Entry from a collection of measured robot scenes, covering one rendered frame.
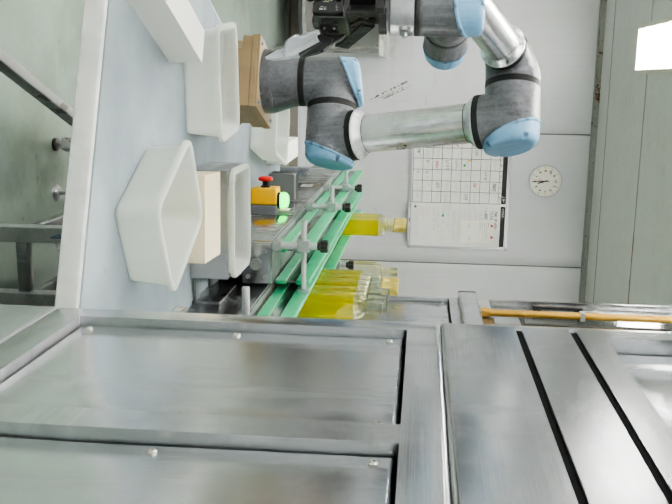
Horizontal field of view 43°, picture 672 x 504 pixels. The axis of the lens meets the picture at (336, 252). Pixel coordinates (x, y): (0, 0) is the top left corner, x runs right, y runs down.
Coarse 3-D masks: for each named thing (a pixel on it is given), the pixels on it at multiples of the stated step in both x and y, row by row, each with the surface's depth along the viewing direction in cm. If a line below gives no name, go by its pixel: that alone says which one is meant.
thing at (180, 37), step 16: (128, 0) 133; (144, 0) 133; (160, 0) 133; (176, 0) 139; (144, 16) 139; (160, 16) 138; (176, 16) 139; (192, 16) 148; (160, 32) 144; (176, 32) 144; (192, 32) 149; (160, 48) 151; (176, 48) 150; (192, 48) 150
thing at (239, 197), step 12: (240, 168) 177; (228, 180) 172; (240, 180) 187; (228, 192) 172; (240, 192) 188; (228, 204) 173; (240, 204) 188; (228, 216) 173; (240, 216) 189; (228, 228) 174; (240, 228) 189; (228, 240) 174; (240, 240) 190; (228, 252) 175; (240, 252) 190; (240, 264) 184
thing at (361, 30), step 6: (360, 24) 141; (366, 24) 141; (372, 24) 141; (354, 30) 143; (360, 30) 143; (366, 30) 142; (348, 36) 145; (354, 36) 145; (360, 36) 145; (342, 42) 148; (348, 42) 148; (354, 42) 148; (348, 48) 150
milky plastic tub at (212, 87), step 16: (208, 32) 163; (224, 32) 177; (208, 48) 164; (224, 48) 178; (192, 64) 165; (208, 64) 164; (224, 64) 179; (192, 80) 166; (208, 80) 165; (224, 80) 180; (192, 96) 167; (208, 96) 166; (224, 96) 181; (192, 112) 168; (208, 112) 167; (224, 112) 182; (192, 128) 169; (208, 128) 168; (224, 128) 178
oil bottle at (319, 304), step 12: (312, 300) 199; (324, 300) 199; (336, 300) 199; (348, 300) 198; (360, 300) 198; (300, 312) 200; (312, 312) 200; (324, 312) 199; (336, 312) 199; (348, 312) 199; (360, 312) 199
